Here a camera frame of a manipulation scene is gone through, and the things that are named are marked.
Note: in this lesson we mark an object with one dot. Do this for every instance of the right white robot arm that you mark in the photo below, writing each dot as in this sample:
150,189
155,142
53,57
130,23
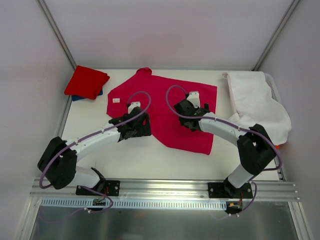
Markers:
254,146

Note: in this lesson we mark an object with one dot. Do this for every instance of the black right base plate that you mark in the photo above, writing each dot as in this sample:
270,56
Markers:
218,190

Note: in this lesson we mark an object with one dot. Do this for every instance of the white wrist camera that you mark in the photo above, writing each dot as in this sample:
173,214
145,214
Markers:
194,98
134,106

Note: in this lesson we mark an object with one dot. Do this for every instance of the folded blue t shirt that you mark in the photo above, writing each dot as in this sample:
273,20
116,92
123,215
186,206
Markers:
77,98

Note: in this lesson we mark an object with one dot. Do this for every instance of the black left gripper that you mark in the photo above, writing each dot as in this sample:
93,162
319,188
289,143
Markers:
144,124

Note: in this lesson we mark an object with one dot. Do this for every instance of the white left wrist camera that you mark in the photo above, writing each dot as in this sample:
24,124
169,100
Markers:
134,106

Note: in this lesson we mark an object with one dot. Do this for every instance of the white slotted cable duct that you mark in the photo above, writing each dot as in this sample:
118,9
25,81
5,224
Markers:
215,205

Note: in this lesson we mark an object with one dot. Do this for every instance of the white t shirt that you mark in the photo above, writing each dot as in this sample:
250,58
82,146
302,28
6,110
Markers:
252,103

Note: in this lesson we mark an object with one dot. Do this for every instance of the folded red t shirt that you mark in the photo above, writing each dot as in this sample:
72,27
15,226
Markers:
86,83

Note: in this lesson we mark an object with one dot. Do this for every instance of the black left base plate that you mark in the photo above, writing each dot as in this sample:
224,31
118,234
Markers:
110,188

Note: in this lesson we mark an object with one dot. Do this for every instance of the aluminium mounting rail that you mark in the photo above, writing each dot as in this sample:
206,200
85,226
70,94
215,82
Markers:
265,191

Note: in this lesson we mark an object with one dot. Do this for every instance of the crimson pink t shirt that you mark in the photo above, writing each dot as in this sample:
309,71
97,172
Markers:
159,94

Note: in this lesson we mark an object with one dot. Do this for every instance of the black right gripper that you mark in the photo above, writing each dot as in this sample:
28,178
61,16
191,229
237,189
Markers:
184,110

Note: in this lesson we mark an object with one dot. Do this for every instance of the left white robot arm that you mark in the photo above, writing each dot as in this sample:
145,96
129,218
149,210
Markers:
59,162

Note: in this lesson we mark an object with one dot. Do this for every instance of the white perforated plastic basket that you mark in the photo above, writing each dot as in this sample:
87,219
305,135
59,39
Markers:
273,88

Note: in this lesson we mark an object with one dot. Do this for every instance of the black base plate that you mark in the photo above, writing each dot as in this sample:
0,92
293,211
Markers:
218,190
110,188

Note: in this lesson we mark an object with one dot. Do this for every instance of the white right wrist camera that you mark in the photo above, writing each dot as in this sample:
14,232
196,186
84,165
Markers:
194,98

